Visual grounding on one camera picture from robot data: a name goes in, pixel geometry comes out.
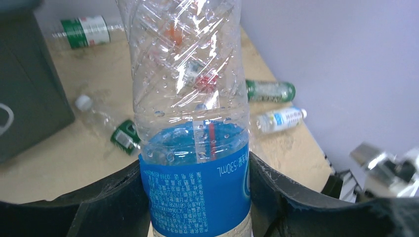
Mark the dark green label bottle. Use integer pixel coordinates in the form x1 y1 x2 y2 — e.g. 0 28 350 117
75 94 140 156

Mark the dark green trash bin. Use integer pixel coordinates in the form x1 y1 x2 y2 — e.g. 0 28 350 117
0 12 75 163

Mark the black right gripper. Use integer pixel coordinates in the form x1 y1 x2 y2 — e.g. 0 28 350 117
321 170 362 203

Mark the green white label bottle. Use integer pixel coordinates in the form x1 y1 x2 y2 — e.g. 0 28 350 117
44 15 126 50

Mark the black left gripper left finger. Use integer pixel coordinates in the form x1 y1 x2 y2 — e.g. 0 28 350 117
0 161 150 237

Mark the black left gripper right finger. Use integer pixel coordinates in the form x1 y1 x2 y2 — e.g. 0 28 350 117
249 154 419 237

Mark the light label bottle by wall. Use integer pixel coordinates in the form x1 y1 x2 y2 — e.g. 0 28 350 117
255 107 307 134

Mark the blue label water bottle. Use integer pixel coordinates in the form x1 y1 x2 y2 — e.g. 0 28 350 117
117 0 252 237

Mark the red white label bottle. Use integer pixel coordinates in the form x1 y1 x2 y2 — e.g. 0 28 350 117
184 61 218 92

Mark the green bottle by wall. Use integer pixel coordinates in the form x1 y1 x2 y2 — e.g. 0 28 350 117
246 79 296 103

